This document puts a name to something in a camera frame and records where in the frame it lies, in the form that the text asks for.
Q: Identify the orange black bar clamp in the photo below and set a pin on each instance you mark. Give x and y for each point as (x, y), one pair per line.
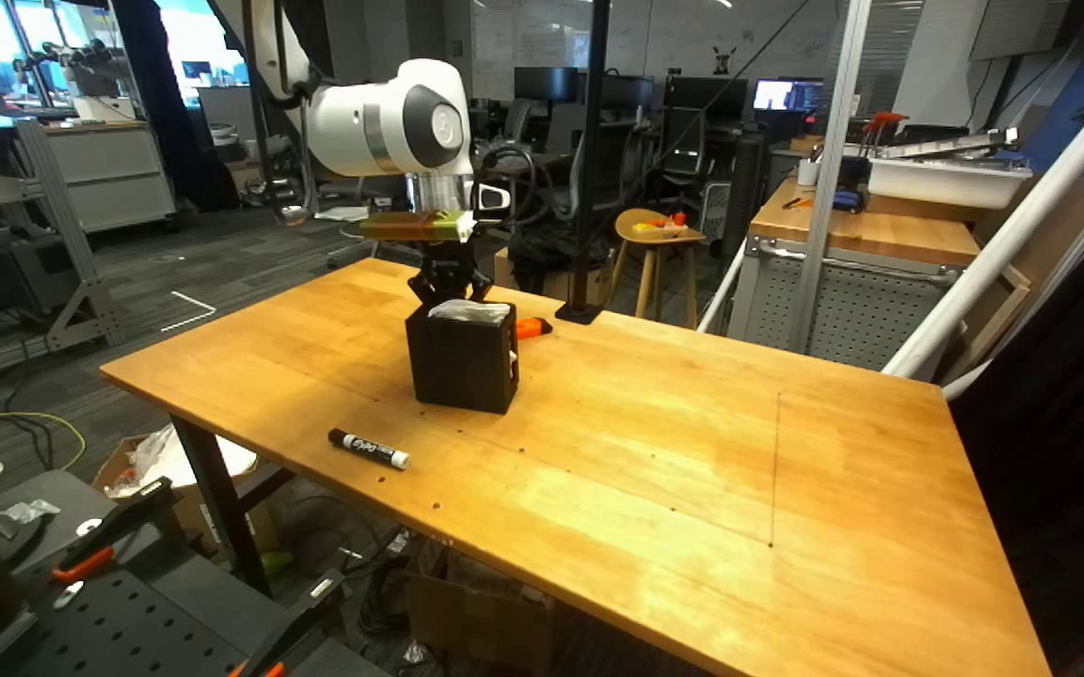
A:
(102, 539)

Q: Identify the black open box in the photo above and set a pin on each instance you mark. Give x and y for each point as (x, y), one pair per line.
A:
(463, 363)

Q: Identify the wooden side workbench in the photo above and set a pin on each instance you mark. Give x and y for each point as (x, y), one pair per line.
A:
(876, 233)

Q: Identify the white cloth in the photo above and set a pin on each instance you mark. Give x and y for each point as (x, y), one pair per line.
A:
(461, 307)

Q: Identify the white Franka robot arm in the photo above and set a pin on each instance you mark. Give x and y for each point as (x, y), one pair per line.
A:
(384, 127)

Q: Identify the white upright pole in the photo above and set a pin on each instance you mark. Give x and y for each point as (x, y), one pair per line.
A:
(832, 175)

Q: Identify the white slanted pole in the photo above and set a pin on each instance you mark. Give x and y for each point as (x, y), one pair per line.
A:
(1019, 228)

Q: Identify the black perforated breadboard plate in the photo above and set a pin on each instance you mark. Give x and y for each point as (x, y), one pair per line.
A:
(166, 625)

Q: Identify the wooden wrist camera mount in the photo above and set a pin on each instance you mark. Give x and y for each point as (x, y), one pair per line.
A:
(414, 228)

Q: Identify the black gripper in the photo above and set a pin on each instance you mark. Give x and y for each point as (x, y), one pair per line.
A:
(455, 265)

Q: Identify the round wooden stool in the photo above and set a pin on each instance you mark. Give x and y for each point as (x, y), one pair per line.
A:
(658, 233)

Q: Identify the black marker white label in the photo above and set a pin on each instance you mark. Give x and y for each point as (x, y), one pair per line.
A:
(369, 450)

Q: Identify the grey metal shelf rack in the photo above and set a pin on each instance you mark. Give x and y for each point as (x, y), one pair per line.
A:
(15, 239)

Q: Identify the computer monitor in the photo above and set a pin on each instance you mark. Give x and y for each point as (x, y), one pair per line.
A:
(789, 96)

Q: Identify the black pole stand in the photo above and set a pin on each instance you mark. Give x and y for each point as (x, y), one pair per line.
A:
(591, 165)

